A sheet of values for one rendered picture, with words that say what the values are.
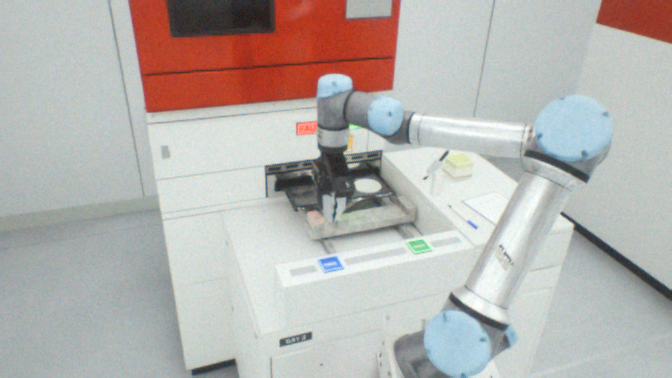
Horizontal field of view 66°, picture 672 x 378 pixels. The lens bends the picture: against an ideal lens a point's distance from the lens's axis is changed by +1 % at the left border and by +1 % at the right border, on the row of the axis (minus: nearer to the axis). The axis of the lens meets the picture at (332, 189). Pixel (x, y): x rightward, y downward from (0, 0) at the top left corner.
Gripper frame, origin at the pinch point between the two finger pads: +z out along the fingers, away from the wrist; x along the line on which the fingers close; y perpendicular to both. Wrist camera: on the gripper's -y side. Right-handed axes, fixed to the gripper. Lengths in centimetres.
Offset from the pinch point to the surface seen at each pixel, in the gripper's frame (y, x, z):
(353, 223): 28.6, -18.0, 22.6
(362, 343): -14.9, -3.3, 28.7
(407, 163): 48, -46, 14
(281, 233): 38.5, 3.5, 28.6
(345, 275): -4.0, -2.3, 15.0
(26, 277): 155, 112, 111
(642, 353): 11, -159, 111
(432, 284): -4.0, -29.0, 24.9
